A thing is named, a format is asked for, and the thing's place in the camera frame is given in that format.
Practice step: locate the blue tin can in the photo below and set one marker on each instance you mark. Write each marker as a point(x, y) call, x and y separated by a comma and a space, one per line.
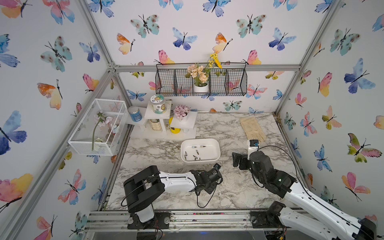
point(135, 113)

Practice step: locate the beige jar under shelf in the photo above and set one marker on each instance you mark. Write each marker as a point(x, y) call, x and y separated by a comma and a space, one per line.
point(156, 124)

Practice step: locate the pink flowers in pot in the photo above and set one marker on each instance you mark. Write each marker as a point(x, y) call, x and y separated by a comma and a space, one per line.
point(181, 112)

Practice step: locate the yellow bottle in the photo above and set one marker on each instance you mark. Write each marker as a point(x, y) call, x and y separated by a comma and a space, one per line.
point(173, 130)

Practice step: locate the white plastic storage box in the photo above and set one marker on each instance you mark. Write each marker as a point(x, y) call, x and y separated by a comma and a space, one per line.
point(208, 155)

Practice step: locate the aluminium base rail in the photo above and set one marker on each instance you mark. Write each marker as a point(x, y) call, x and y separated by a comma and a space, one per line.
point(200, 220)

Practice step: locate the flower pot in basket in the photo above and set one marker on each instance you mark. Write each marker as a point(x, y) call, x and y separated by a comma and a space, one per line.
point(201, 74)

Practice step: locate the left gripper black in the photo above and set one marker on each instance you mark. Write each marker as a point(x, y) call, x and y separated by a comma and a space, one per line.
point(212, 188)

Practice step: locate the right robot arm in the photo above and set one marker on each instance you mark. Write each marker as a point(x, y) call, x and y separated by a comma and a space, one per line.
point(325, 222)

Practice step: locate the white wire mesh cage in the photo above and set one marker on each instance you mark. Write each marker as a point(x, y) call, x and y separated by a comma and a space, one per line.
point(100, 128)

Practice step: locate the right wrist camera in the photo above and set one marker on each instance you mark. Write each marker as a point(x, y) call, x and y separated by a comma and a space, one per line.
point(253, 146)

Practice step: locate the white tiered wooden shelf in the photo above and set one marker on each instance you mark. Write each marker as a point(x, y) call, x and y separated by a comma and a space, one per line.
point(143, 130)

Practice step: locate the black wire wall basket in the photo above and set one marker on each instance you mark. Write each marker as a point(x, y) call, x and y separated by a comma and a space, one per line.
point(192, 80)

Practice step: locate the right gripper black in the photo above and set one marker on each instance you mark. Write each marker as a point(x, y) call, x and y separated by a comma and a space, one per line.
point(235, 160)

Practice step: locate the green lidded jar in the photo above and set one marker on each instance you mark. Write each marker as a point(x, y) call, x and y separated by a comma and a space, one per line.
point(158, 103)

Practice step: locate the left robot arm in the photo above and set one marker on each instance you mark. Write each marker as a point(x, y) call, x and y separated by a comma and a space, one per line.
point(145, 187)

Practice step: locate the beige work glove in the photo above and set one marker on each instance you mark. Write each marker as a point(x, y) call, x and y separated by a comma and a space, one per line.
point(253, 129)

